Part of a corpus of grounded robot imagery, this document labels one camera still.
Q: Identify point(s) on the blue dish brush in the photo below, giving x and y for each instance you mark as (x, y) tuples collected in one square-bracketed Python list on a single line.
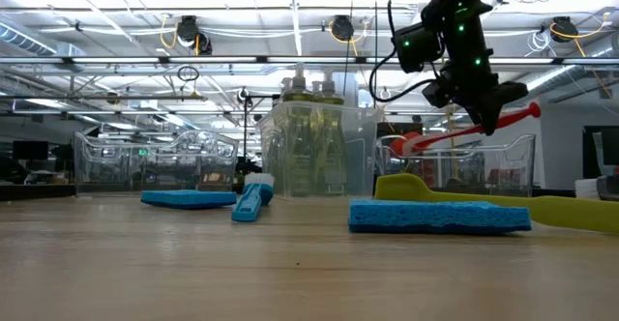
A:
[(247, 207)]

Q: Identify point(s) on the dark wall screen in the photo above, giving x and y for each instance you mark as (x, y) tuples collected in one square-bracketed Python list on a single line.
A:
[(592, 156)]

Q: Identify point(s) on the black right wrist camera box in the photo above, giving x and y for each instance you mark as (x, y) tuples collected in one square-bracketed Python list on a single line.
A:
[(416, 50)]

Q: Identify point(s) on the blue sponge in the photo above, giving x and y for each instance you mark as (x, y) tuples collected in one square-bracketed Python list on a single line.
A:
[(188, 199), (435, 217)]

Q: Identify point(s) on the tall clear plastic bin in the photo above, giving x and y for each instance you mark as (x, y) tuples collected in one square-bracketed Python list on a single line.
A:
[(362, 166)]

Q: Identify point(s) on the small black monitor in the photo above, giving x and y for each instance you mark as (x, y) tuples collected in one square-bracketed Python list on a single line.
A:
[(29, 151)]

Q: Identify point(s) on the green dish brush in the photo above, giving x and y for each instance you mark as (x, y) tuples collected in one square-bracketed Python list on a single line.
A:
[(401, 188)]

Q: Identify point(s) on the clear plastic bin wavy rim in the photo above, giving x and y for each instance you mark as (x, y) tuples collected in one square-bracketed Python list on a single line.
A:
[(483, 166), (121, 166)]

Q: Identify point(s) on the grey dish brush white bristles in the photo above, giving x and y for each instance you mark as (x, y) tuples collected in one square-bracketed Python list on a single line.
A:
[(607, 188)]

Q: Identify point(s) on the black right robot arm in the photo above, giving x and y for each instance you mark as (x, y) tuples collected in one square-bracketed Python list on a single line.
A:
[(469, 36)]

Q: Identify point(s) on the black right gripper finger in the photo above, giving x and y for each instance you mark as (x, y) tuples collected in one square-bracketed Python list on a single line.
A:
[(512, 91), (489, 118)]

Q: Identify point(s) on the red dish brush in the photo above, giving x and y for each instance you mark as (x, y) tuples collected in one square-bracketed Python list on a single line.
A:
[(520, 114)]

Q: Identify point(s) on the silver ventilation duct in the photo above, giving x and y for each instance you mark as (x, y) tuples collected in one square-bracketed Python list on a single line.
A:
[(24, 40), (532, 86)]

